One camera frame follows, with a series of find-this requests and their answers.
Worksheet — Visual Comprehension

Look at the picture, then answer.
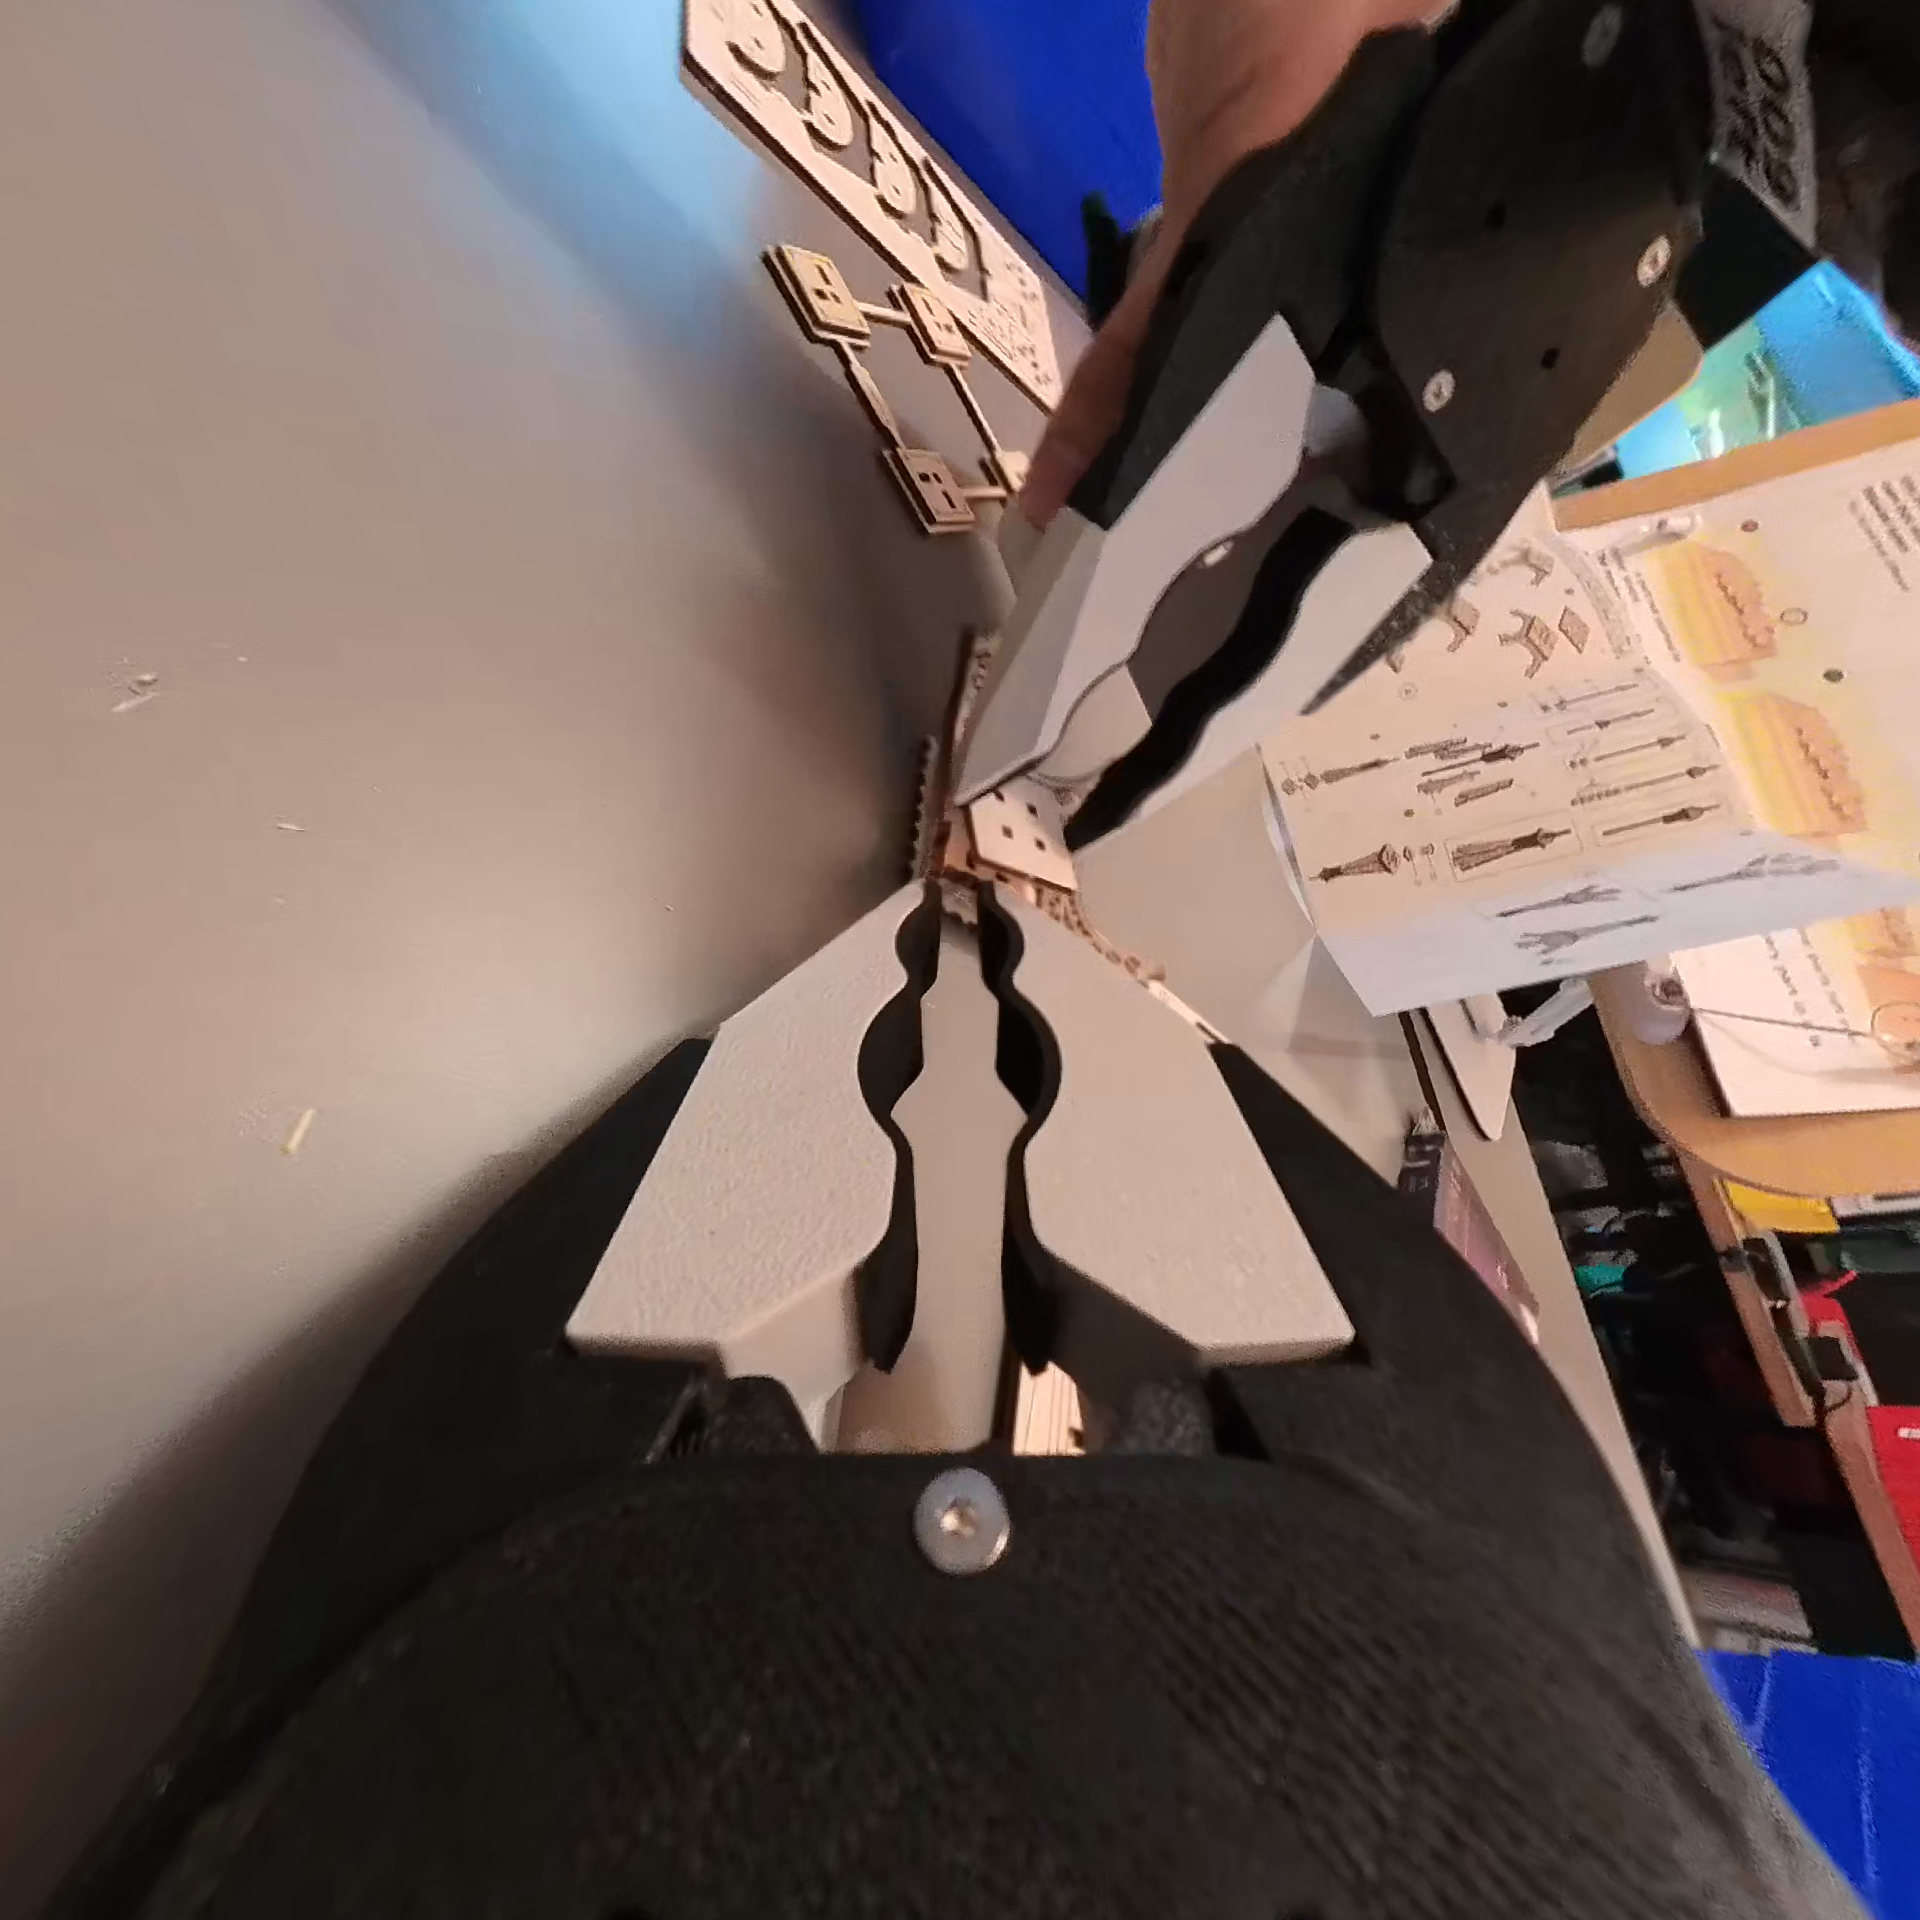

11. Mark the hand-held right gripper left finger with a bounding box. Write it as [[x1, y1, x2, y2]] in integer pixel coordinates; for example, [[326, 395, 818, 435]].
[[568, 883, 947, 1446]]

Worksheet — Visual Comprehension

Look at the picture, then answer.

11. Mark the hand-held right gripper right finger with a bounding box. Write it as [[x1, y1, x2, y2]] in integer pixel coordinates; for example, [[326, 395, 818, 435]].
[[978, 887, 1363, 1374]]

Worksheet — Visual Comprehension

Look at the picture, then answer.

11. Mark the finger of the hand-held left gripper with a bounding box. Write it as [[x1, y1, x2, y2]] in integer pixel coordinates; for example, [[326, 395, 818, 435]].
[[951, 318, 1360, 808], [1064, 510, 1438, 858]]

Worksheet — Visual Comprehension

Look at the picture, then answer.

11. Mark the wooden lattice tower base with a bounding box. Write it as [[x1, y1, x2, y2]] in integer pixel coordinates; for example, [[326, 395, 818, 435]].
[[900, 631, 1226, 1045]]

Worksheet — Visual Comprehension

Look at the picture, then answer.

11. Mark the small square wooden plate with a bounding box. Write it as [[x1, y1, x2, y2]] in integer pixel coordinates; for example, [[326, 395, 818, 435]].
[[960, 787, 1082, 895]]

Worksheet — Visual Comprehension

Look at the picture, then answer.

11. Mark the grey desk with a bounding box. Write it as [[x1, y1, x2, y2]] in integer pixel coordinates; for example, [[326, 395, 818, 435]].
[[0, 0, 1706, 1654]]

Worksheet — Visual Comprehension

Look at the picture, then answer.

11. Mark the person's left hand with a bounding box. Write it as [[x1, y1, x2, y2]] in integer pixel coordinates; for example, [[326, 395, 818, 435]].
[[1020, 0, 1442, 528]]

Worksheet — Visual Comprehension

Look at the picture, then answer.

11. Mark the folded white instruction sheet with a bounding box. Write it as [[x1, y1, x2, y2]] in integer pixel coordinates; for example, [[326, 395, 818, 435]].
[[1259, 510, 1840, 1019]]

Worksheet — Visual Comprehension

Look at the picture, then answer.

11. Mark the purple puzzle box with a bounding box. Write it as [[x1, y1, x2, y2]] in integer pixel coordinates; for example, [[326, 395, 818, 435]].
[[1401, 1118, 1548, 1345]]

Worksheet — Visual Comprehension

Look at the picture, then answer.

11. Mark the blue plastic bin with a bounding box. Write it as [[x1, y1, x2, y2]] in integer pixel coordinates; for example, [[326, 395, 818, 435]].
[[856, 0, 1187, 303], [1697, 1642, 1920, 1920]]

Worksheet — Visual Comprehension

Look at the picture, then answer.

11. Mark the wooden puzzle parts sheet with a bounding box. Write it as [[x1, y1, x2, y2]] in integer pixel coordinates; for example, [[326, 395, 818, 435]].
[[682, 0, 1089, 414]]

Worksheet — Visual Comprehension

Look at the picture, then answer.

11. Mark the instruction page with yellow pictures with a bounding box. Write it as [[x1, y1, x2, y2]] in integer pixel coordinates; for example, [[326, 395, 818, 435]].
[[1559, 441, 1920, 1121]]

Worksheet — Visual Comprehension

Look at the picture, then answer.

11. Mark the wooden frame with square nodes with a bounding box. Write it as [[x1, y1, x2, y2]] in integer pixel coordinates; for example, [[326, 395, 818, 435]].
[[762, 245, 1044, 539]]

